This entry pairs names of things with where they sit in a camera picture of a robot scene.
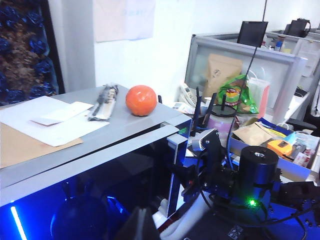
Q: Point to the orange fruit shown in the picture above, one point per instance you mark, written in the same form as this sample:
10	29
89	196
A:
141	100

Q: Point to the black backpack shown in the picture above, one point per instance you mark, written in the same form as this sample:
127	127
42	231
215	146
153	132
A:
296	27

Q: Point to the black silver microwave oven body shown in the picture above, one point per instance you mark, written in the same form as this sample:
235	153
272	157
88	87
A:
120	125

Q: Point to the silver foil snack packet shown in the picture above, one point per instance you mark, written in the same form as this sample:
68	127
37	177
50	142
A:
102	105

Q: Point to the white red shopping bag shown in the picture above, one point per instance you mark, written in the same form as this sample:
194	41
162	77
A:
261	100

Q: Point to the white desk telephone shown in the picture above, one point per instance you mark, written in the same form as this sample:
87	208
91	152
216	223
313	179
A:
188	93

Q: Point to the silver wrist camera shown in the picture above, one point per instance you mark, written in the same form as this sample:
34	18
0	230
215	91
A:
201	141

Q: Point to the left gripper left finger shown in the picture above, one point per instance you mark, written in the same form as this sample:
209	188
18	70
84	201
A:
136	227

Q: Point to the brown paper pouch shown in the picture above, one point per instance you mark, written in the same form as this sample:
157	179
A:
252	135

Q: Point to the yellow tape measure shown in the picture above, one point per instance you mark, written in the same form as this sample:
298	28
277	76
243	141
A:
280	147

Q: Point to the green snack bag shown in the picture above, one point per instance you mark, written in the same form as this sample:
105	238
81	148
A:
235	92

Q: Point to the small white envelope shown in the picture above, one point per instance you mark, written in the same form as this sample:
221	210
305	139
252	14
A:
72	110

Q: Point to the plastic cup black lid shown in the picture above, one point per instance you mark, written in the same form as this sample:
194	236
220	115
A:
220	125

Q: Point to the framed blue flower picture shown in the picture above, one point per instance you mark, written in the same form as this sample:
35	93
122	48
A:
22	50

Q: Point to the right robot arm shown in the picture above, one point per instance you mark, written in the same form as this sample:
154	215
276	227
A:
258	172

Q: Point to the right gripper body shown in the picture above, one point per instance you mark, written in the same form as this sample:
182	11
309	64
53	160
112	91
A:
215	165

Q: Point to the brown kraft paper bag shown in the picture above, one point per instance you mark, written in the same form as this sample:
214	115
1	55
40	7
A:
220	72

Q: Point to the black router antenna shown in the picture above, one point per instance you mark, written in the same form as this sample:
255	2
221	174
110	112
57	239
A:
197	110
210	107
160	99

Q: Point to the blue cardboard box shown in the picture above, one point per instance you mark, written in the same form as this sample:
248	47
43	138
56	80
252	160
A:
295	165

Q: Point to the large white paper sheet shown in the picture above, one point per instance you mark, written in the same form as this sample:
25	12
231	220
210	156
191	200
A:
30	110

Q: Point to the black glass microwave door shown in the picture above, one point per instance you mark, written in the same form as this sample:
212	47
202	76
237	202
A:
100	175

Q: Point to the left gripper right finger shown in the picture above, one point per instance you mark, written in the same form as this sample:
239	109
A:
150	227

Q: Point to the white table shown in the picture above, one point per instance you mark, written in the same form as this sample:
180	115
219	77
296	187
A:
180	220

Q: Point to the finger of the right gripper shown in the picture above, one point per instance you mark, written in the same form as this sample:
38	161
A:
190	195
186	175

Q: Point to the frosted office partition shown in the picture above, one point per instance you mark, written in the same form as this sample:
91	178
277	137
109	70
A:
200	65

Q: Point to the white wall poster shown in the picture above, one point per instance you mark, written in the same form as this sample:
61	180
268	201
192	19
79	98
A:
122	22

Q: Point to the brown kraft envelope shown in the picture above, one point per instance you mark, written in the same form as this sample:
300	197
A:
15	145

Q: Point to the black desk monitor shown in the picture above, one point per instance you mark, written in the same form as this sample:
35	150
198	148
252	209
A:
252	32

